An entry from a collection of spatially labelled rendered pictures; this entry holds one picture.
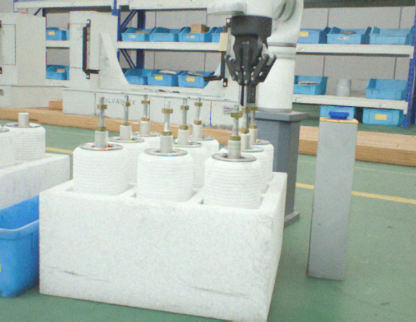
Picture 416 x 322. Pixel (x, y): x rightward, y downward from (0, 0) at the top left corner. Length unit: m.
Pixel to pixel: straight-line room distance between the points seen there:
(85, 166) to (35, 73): 3.52
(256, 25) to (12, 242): 0.55
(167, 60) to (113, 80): 7.13
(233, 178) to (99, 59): 3.07
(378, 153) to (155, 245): 2.03
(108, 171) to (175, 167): 0.12
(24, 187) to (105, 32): 2.83
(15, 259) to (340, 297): 0.57
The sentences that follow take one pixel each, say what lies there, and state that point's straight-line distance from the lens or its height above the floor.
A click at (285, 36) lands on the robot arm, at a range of 1.38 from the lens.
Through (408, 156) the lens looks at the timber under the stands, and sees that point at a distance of 2.74.
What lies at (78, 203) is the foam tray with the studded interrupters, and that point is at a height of 0.17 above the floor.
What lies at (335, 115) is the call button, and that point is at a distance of 1.02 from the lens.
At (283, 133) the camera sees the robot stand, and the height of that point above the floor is 0.25.
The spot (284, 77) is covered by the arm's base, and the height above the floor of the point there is 0.39.
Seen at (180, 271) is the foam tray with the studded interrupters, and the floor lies 0.07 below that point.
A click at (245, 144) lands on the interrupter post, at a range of 0.96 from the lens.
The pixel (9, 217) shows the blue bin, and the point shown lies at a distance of 1.07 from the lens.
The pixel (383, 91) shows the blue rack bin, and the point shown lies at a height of 0.33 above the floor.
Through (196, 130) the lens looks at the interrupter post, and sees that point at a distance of 1.10.
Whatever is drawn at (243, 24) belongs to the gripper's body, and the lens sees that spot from 0.94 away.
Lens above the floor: 0.38
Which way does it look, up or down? 9 degrees down
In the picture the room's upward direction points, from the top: 3 degrees clockwise
